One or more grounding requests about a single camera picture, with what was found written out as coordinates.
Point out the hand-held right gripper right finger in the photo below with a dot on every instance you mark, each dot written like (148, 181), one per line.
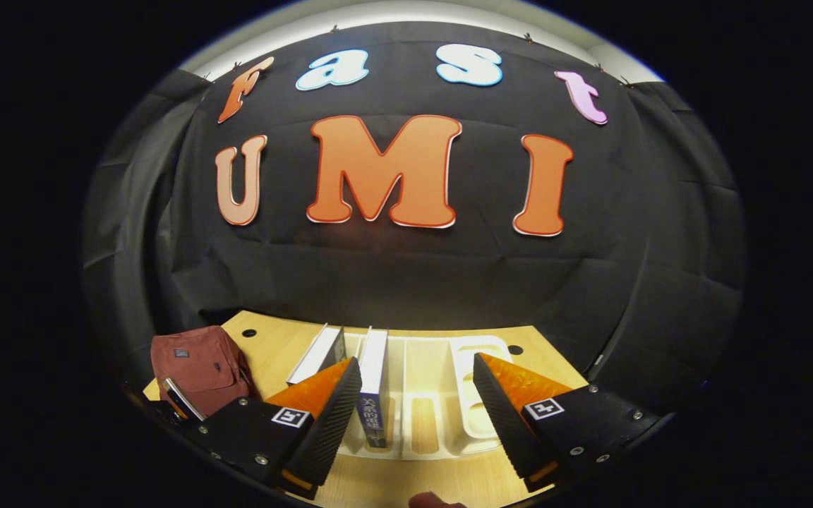
(505, 423)

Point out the blue picture cover book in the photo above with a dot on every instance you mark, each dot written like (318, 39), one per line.
(372, 367)

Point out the black backdrop cloth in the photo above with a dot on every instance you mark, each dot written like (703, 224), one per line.
(413, 282)

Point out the dark cover book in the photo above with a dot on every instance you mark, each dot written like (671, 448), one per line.
(315, 356)

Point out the maroon schoolbag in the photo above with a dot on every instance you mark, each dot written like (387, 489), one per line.
(202, 363)

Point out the cream plastic bookshelf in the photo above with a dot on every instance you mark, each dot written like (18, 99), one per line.
(428, 381)

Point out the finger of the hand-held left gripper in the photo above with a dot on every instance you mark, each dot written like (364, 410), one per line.
(182, 401)

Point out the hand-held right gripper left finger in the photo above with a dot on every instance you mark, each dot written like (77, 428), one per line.
(332, 423)

